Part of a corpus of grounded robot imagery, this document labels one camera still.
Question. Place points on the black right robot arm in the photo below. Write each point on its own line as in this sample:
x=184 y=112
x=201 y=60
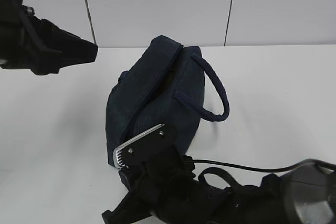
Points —
x=301 y=193

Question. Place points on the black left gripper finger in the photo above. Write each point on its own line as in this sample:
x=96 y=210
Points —
x=68 y=49

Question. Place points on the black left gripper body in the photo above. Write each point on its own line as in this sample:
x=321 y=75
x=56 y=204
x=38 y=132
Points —
x=21 y=47

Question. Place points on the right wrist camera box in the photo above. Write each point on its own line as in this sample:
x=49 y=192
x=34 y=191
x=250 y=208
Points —
x=144 y=146

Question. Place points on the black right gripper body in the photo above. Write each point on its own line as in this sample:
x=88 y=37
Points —
x=164 y=186

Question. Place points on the dark blue lunch bag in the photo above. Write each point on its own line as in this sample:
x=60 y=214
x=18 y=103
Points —
x=165 y=86

